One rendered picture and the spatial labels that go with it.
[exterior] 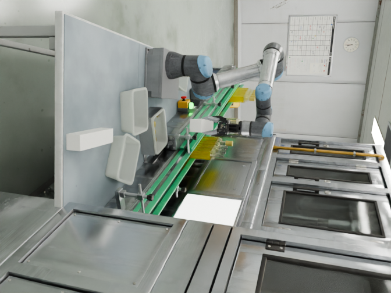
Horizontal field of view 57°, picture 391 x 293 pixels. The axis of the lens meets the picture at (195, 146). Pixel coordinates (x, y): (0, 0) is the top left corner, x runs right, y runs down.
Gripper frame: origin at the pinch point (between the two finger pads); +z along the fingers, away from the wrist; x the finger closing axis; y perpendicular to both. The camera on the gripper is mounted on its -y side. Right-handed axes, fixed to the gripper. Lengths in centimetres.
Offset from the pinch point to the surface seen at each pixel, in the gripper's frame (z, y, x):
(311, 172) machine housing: -56, -57, 29
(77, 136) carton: 30, 67, 4
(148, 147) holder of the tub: 30.5, 2.7, 14.0
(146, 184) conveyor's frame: 22.9, 19.1, 30.6
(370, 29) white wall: -150, -589, -167
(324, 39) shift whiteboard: -69, -593, -150
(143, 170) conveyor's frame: 31.1, 6.2, 26.1
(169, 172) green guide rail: 17.8, 2.3, 26.9
